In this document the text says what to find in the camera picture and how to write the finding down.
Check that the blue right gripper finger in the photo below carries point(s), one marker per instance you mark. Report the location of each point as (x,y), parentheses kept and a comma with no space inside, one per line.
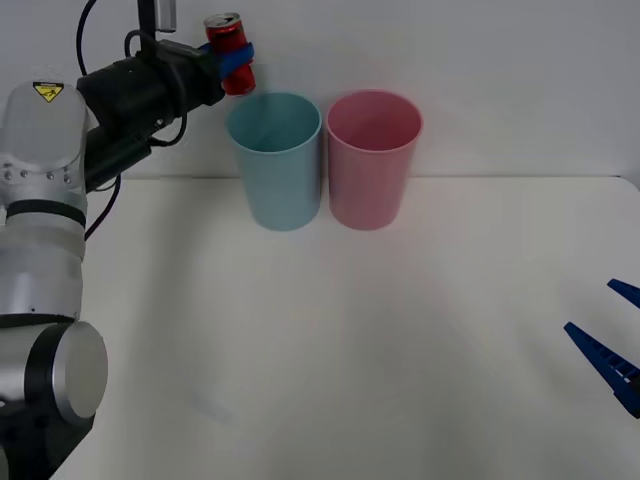
(605,360)
(630,291)

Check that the pale blue plastic bin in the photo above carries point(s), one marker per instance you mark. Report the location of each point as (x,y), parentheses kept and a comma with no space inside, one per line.
(280,190)

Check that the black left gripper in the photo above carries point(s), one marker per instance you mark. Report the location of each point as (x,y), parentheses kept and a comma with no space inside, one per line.
(192,80)

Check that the red drink can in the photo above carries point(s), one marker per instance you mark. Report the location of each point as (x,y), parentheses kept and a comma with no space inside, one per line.
(229,35)

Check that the pink plastic bin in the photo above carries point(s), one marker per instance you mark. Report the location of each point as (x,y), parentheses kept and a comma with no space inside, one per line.
(367,190)

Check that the silver and black left arm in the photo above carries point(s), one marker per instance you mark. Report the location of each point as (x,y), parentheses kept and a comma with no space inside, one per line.
(45,280)

